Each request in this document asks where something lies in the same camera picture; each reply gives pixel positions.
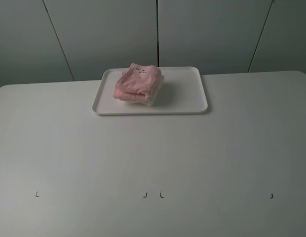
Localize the white textured towel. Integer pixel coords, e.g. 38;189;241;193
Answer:
119;76;165;106

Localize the pink textured towel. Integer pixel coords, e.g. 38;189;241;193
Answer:
114;63;162;99

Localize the white rectangular plastic tray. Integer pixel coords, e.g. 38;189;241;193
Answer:
92;67;208;116

